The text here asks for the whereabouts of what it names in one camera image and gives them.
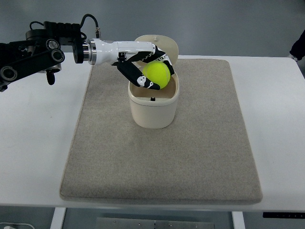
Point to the person in dark clothing right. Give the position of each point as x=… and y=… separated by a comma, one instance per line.
x=297, y=51

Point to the black table control panel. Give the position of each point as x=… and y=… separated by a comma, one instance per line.
x=283, y=215

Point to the white left table leg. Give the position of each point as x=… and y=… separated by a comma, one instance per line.
x=58, y=218

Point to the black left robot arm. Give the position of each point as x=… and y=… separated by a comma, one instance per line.
x=40, y=52

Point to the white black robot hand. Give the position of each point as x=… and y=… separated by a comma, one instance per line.
x=129, y=57

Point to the grey metal base plate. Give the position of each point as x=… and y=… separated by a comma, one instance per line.
x=119, y=223

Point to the white table leg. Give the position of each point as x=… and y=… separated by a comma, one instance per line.
x=238, y=220
x=58, y=218

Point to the white right table leg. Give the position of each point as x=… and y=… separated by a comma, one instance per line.
x=238, y=220

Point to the yellow-green tennis ball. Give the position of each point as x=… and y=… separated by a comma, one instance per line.
x=158, y=73

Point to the beige fabric mat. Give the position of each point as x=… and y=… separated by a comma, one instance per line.
x=203, y=156

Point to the cream bin with open lid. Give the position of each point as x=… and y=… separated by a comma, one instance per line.
x=156, y=108

